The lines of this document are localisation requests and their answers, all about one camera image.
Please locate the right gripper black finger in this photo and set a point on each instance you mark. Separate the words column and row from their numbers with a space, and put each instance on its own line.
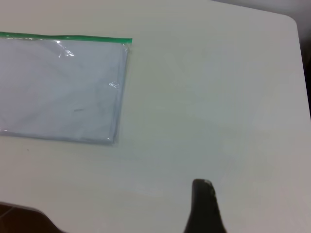
column 204, row 211

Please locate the clear zip bag green zipper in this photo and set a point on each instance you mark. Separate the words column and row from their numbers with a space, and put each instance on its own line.
column 60, row 92

